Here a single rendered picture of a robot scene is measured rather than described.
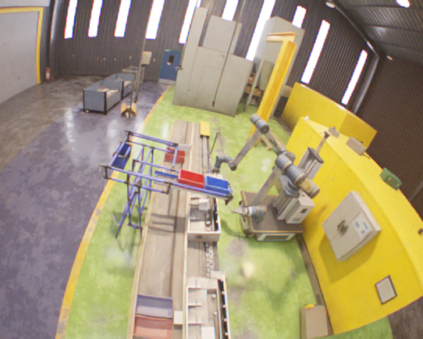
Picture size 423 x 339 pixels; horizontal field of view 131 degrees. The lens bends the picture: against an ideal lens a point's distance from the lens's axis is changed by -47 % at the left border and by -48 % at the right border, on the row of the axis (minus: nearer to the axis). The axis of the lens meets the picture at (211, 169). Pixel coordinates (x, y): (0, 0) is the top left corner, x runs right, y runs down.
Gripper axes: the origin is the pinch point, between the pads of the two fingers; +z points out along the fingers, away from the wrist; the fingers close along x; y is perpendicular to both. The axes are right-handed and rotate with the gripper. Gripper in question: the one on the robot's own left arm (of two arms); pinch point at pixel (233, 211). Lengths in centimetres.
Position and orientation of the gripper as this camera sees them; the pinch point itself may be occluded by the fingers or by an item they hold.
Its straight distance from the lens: 210.1
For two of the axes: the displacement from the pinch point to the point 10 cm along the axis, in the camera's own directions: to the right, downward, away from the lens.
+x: 0.5, 6.2, -7.9
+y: 0.8, -7.9, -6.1
